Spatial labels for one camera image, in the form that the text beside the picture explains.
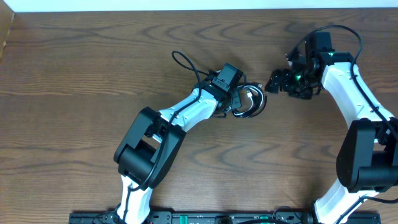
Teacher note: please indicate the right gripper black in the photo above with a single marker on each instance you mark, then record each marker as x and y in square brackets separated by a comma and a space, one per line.
[285, 74]

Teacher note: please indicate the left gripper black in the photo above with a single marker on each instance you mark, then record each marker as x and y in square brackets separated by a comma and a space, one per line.
[237, 95]

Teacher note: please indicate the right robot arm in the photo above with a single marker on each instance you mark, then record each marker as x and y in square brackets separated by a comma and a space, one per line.
[366, 164]

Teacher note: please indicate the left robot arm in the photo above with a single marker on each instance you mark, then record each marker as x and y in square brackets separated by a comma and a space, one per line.
[148, 150]

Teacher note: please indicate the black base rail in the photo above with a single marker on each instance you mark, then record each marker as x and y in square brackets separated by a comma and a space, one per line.
[169, 217]

